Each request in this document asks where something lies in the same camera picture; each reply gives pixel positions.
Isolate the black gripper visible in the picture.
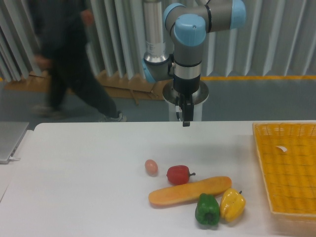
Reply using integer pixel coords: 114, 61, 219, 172
173, 75, 200, 127

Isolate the long orange bread loaf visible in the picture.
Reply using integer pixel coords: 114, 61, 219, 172
148, 176, 232, 207

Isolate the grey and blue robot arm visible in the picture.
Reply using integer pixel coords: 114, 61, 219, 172
142, 0, 246, 127

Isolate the yellow woven basket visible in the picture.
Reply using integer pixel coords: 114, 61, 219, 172
252, 122, 316, 220

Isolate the brown cardboard sheet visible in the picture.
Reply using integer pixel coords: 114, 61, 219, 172
4, 70, 171, 105

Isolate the red bell pepper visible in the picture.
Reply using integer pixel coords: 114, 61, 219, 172
166, 165, 196, 185

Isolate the brown egg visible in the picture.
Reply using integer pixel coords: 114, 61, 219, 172
145, 159, 158, 175

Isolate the white paper scrap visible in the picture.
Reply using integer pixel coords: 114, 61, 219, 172
276, 146, 287, 153

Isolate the green bell pepper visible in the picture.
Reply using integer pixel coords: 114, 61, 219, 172
195, 193, 220, 226

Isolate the yellow bell pepper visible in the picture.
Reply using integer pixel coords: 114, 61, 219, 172
220, 188, 246, 222

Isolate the person in dark clothes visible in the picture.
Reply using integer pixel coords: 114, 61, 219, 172
27, 0, 127, 122

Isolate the silver laptop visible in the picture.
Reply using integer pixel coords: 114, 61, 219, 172
0, 121, 29, 164

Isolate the black cable on pedestal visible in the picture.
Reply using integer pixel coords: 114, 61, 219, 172
175, 97, 182, 122

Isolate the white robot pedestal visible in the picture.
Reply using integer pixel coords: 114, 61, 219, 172
162, 81, 209, 121

